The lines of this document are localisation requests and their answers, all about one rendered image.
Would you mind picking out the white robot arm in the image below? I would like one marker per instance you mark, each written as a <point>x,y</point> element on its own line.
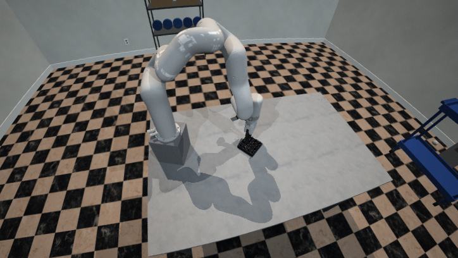
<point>171,59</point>

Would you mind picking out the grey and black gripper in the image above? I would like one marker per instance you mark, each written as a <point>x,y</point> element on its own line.
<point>249,128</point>

